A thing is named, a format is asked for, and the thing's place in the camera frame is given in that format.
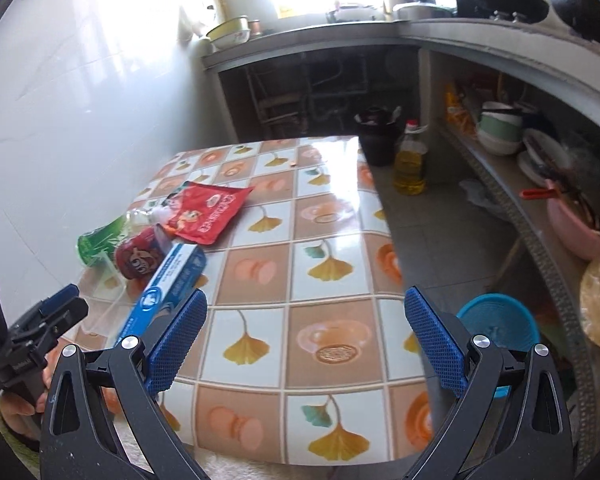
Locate yellow rim enamel basin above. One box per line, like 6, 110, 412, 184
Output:
206, 15, 252, 45

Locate white dish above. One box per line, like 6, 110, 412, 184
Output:
327, 4, 386, 23

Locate wooden stick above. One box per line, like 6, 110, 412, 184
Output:
490, 237, 523, 286

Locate stack of white plates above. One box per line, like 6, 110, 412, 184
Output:
517, 127, 576, 186

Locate person's left hand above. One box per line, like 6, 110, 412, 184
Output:
0, 354, 57, 438

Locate white plastic bag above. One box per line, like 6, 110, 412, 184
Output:
457, 177, 508, 221

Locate black wok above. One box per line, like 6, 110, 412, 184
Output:
467, 0, 551, 25

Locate pink plastic basin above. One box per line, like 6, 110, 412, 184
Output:
545, 180, 600, 261

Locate green label plastic bottle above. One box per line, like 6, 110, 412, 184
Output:
76, 208, 156, 268

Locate clear plastic tray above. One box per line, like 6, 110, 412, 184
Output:
82, 280, 131, 337

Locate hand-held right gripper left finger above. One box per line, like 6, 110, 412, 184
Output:
39, 289, 209, 480

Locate orange snack bag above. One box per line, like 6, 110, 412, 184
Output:
445, 82, 481, 133

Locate under counter drain pipes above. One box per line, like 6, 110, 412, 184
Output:
245, 57, 371, 131

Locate red snack pouch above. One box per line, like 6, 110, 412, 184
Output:
152, 180, 256, 246

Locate green white bowl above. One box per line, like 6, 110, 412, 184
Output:
477, 101, 524, 137

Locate concrete kitchen counter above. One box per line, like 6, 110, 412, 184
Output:
202, 15, 600, 126

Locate steel pot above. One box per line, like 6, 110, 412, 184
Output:
392, 2, 453, 22

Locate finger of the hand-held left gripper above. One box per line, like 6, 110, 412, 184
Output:
9, 284, 81, 331
11, 298, 90, 357

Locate blue plastic basket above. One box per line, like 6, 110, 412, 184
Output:
455, 294, 540, 401

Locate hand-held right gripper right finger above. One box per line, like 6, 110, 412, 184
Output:
404, 286, 574, 480

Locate red printed can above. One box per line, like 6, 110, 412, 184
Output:
114, 226, 173, 281

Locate tiled concrete shelf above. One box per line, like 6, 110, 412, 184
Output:
437, 110, 600, 461

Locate yellow cooking oil bottle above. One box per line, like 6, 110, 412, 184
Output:
393, 120, 429, 196

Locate black bucket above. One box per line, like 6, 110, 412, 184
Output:
355, 106, 403, 167

